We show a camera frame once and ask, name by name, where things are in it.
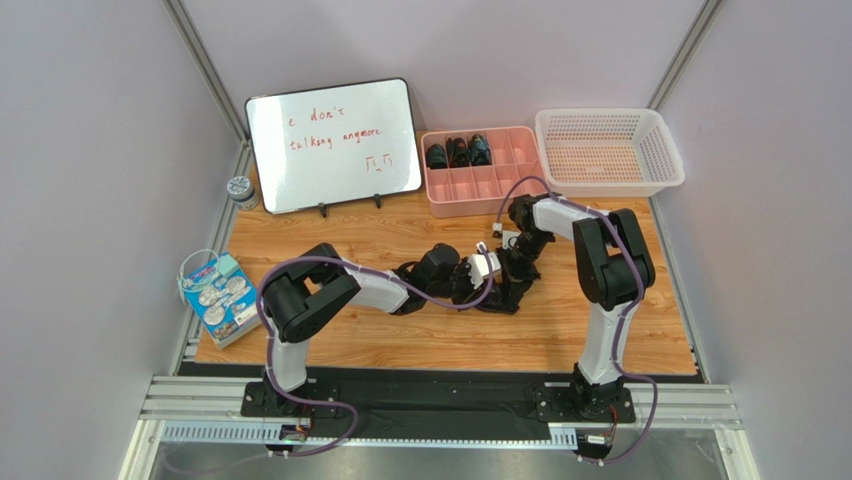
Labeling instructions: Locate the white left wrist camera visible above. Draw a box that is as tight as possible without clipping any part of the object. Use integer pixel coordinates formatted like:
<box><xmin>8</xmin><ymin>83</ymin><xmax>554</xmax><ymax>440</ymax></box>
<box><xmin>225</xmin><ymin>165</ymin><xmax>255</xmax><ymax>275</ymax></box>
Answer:
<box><xmin>467</xmin><ymin>241</ymin><xmax>502</xmax><ymax>289</ymax></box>

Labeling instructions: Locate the rolled dark tie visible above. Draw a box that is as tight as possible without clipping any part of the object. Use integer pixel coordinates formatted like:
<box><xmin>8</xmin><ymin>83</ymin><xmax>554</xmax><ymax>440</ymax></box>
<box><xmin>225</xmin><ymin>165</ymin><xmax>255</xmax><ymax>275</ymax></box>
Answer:
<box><xmin>445</xmin><ymin>137</ymin><xmax>471</xmax><ymax>168</ymax></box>
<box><xmin>425</xmin><ymin>144</ymin><xmax>449</xmax><ymax>170</ymax></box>

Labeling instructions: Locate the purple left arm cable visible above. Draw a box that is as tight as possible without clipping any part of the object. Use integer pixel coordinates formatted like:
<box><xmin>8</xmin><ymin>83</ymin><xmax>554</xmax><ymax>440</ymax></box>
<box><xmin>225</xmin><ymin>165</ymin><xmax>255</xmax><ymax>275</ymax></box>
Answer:
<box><xmin>256</xmin><ymin>242</ymin><xmax>499</xmax><ymax>461</ymax></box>

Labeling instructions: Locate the aluminium frame rail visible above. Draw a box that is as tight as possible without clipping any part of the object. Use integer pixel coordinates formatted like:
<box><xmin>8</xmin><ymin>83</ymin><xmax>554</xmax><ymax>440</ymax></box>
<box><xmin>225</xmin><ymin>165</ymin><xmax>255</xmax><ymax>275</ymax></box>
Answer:
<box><xmin>119</xmin><ymin>375</ymin><xmax>758</xmax><ymax>479</ymax></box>

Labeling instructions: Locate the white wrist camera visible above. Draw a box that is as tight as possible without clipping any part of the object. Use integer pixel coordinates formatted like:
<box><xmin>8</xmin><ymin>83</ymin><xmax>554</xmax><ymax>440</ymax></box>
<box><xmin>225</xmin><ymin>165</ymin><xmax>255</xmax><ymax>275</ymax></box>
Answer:
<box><xmin>467</xmin><ymin>241</ymin><xmax>502</xmax><ymax>289</ymax></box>
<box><xmin>492</xmin><ymin>222</ymin><xmax>521</xmax><ymax>250</ymax></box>

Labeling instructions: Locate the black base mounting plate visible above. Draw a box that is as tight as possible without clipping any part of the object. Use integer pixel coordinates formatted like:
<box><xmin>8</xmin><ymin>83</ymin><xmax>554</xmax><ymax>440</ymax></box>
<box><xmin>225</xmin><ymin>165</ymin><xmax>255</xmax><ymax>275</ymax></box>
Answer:
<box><xmin>176</xmin><ymin>362</ymin><xmax>704</xmax><ymax>441</ymax></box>

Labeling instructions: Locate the blue snack box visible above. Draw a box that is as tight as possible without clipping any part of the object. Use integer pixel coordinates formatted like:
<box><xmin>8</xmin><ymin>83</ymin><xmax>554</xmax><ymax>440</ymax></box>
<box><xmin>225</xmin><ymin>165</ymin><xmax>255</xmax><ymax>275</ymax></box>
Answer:
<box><xmin>176</xmin><ymin>249</ymin><xmax>260</xmax><ymax>350</ymax></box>

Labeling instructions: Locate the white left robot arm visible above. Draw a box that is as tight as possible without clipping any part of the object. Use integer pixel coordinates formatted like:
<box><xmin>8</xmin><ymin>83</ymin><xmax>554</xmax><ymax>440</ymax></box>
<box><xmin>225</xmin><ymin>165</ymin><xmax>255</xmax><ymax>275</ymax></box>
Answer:
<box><xmin>255</xmin><ymin>243</ymin><xmax>500</xmax><ymax>415</ymax></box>

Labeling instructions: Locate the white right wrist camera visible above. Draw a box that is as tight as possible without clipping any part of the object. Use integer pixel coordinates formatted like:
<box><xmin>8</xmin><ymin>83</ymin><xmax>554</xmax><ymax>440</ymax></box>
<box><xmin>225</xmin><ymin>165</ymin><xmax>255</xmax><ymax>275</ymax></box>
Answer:
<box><xmin>492</xmin><ymin>222</ymin><xmax>521</xmax><ymax>250</ymax></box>

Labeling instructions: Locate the white plastic mesh basket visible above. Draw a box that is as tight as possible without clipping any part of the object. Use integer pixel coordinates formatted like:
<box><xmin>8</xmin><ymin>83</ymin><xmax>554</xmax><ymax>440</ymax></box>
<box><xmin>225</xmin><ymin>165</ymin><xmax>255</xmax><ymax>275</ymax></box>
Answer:
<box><xmin>535</xmin><ymin>108</ymin><xmax>686</xmax><ymax>198</ymax></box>

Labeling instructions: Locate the rolled dark tie middle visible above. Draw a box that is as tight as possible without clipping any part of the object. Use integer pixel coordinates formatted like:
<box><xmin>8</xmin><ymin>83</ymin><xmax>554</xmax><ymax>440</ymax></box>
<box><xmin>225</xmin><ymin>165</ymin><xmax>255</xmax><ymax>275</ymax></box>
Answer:
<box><xmin>445</xmin><ymin>137</ymin><xmax>471</xmax><ymax>168</ymax></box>

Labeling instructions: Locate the small white patterned jar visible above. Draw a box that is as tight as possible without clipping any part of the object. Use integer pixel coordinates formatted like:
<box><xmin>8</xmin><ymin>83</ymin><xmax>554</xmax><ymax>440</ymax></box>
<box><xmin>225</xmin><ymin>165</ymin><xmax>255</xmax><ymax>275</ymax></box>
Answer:
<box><xmin>226</xmin><ymin>175</ymin><xmax>260</xmax><ymax>211</ymax></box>

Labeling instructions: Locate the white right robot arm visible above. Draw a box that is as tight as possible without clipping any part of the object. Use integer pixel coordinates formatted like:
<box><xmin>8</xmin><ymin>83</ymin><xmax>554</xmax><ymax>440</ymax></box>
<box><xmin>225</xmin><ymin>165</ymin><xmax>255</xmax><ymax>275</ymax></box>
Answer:
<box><xmin>490</xmin><ymin>195</ymin><xmax>656</xmax><ymax>421</ymax></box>

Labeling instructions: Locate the whiteboard with red writing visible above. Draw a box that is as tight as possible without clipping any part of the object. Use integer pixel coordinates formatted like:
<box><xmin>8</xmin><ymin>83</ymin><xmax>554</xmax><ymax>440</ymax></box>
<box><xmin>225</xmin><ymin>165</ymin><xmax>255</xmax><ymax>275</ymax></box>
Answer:
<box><xmin>244</xmin><ymin>78</ymin><xmax>423</xmax><ymax>214</ymax></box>

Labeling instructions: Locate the rolled dark tie left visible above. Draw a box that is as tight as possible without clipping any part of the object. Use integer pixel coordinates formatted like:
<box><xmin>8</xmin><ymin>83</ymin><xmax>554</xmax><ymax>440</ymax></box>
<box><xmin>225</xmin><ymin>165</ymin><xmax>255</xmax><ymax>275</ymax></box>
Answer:
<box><xmin>425</xmin><ymin>144</ymin><xmax>449</xmax><ymax>170</ymax></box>

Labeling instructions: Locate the pink divided organizer box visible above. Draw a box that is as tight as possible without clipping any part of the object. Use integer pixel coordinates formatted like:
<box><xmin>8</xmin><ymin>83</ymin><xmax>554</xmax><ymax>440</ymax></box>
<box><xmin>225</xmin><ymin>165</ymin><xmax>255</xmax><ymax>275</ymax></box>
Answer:
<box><xmin>420</xmin><ymin>126</ymin><xmax>545</xmax><ymax>218</ymax></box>

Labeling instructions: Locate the dark floral necktie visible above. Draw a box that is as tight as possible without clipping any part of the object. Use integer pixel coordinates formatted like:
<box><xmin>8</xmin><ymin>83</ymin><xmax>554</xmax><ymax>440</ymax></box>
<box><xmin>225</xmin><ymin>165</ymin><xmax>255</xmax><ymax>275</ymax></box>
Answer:
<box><xmin>475</xmin><ymin>283</ymin><xmax>526</xmax><ymax>315</ymax></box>

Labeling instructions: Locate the rolled blue tie right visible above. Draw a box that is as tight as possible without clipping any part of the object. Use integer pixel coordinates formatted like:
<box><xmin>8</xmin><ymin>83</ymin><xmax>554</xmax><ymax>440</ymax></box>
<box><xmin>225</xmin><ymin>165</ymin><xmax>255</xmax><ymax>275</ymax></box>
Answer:
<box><xmin>467</xmin><ymin>133</ymin><xmax>492</xmax><ymax>167</ymax></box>

